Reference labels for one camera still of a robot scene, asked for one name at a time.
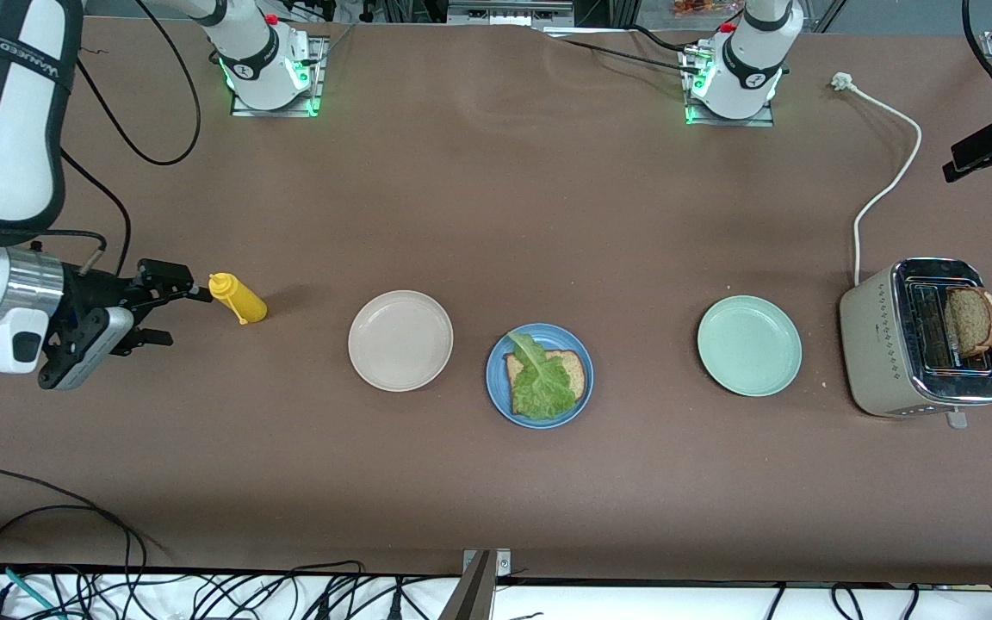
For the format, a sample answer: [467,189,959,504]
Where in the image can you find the beige round plate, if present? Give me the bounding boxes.
[348,290,454,393]

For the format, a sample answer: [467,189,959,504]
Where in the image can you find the pale green round plate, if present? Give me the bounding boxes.
[697,295,803,398]

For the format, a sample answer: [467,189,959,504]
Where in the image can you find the yellow squeeze bottle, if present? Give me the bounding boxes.
[208,272,269,326]

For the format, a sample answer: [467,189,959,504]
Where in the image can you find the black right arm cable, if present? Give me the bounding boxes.
[35,0,202,276]

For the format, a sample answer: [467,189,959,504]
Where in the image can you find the white toaster power cable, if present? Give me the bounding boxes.
[832,72,923,287]

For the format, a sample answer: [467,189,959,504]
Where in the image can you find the blue round plate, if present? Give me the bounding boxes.
[486,323,595,430]

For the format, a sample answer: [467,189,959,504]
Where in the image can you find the grey metal bracket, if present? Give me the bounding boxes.
[440,549,512,620]

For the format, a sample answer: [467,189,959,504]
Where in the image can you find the green lettuce leaf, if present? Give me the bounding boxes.
[506,331,579,421]

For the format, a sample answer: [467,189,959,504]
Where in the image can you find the black base cable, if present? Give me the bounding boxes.
[539,24,704,77]

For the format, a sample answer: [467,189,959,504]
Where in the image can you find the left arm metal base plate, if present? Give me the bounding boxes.
[681,43,777,127]

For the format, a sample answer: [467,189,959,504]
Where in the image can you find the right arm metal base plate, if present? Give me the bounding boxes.
[229,34,326,118]

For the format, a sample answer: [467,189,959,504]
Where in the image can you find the black tangled cable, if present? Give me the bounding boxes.
[177,561,428,620]

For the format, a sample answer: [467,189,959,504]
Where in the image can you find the silver power strip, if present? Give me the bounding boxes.
[447,0,574,27]

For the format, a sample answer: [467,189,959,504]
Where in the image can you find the brown bread slice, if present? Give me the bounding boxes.
[944,287,992,357]
[505,350,587,412]

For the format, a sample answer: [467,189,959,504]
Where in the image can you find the beige steel toaster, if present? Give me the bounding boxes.
[839,257,992,430]

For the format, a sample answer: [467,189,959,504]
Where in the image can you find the teal cable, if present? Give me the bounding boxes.
[0,561,62,619]

